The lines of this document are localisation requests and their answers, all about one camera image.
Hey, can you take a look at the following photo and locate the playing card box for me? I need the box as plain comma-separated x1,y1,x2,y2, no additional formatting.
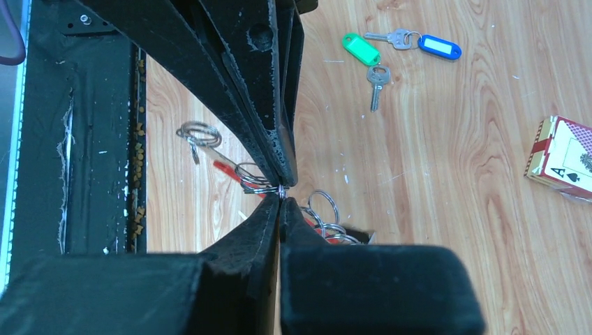
524,115,591,202

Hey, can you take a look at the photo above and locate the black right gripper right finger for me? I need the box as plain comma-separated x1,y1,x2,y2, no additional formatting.
279,198,486,334

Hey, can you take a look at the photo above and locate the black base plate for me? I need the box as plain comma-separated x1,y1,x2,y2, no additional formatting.
10,1,146,266

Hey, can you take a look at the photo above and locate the green tag key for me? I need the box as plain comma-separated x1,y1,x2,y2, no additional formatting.
341,33,391,112

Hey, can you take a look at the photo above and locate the blue tag key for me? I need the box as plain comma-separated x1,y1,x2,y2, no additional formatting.
363,28,463,61

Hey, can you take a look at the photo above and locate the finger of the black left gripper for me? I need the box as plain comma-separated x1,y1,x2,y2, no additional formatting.
78,0,281,188
186,1,305,186

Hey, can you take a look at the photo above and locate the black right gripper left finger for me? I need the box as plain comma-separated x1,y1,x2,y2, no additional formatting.
1,195,281,334

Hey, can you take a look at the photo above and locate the metal key organizer red handle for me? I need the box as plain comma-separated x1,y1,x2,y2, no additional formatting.
176,121,375,245

